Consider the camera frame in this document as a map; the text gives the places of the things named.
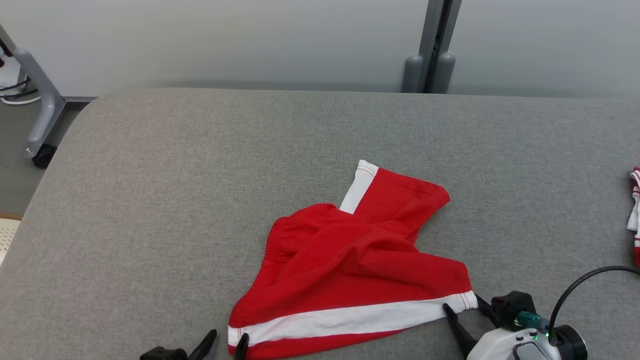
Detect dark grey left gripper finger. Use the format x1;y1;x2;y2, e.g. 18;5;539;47
233;332;250;360
187;329;219;360

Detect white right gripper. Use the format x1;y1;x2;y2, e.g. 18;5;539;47
442;294;552;360

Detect red shorts with white band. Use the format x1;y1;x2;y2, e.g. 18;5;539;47
227;159;480;360

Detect red white basketball jersey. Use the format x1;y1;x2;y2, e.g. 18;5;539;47
626;166;640;270

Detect grey fabric cushion surface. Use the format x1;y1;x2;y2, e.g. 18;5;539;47
0;88;640;360

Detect white perforated laundry basket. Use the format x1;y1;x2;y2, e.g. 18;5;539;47
0;213;24;266

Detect grey metal stand leg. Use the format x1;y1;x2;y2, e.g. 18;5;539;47
0;24;67;159

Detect white power strip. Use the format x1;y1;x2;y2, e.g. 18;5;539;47
0;47;23;91

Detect teal right camera connector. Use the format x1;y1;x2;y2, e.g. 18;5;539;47
517;310;544;332

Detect black right camera cable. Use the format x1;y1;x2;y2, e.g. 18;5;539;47
548;265;640;347

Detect grey cylindrical post foot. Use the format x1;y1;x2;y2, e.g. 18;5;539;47
401;54;425;94
430;52;457;95

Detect grey partition post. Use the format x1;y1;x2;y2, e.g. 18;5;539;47
417;0;463;94

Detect thin black floor cable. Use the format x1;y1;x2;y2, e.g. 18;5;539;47
0;77;32;99

